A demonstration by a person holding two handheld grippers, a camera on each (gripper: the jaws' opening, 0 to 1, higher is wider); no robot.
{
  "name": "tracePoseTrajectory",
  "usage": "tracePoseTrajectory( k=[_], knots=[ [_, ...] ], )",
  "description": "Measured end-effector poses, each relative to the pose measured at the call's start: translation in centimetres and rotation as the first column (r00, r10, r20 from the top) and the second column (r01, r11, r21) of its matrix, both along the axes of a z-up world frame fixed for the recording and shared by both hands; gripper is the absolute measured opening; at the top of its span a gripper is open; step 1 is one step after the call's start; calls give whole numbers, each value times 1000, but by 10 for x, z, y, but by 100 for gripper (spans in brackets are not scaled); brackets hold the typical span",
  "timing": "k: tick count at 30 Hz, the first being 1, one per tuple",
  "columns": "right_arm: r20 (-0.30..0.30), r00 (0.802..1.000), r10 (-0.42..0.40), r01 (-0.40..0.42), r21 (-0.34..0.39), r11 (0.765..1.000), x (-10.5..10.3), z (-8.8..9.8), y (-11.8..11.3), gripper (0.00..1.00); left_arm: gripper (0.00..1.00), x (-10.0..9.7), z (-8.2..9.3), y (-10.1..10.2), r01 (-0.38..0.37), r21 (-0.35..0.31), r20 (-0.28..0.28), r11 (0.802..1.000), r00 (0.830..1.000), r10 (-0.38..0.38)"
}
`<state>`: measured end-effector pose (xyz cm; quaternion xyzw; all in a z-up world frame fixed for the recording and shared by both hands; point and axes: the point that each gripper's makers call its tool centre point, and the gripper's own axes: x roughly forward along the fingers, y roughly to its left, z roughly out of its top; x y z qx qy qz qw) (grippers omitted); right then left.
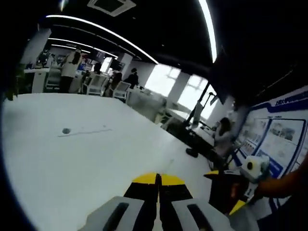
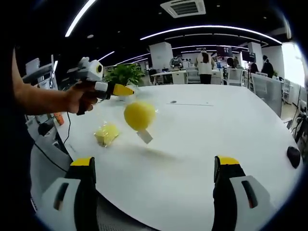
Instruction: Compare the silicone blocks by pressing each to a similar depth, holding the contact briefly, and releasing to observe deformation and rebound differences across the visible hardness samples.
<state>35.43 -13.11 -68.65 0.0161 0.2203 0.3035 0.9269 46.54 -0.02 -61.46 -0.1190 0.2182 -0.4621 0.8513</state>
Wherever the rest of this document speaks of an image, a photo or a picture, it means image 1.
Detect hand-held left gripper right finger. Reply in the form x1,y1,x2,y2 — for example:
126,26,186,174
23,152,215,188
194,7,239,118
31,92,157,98
157,172,233,231

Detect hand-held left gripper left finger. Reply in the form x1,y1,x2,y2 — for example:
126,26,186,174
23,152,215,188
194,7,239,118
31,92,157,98
83,171,161,231

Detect black rounded object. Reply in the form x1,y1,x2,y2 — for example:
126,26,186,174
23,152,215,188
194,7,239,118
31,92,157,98
185,147,199,158

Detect person's dark clothing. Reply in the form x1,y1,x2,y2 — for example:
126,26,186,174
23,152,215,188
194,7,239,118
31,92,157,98
257,193,308,231

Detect black tripod stand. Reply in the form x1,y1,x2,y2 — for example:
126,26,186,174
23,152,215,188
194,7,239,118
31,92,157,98
184,83,217,129

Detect dark hanging monitor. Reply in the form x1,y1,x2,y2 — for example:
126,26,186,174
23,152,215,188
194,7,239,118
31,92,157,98
211,47,233,104

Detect white office chair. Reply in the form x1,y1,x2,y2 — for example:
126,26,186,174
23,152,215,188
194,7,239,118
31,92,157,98
87,74,104,96
112,81,132,100

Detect long ceiling light strip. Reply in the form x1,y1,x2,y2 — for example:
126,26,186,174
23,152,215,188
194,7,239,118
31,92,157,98
198,0,218,64

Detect potted green plant white pot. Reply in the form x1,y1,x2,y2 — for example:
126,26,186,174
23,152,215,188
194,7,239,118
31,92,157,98
6,69,26,101

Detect curved ceiling light strip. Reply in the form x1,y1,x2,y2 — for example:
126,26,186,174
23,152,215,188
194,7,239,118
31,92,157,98
45,14,159,64

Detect ceiling air conditioner vent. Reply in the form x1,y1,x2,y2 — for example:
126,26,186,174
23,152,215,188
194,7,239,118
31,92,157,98
87,0,137,17

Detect blue white wall poster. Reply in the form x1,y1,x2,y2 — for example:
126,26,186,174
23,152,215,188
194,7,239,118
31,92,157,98
235,86,308,180

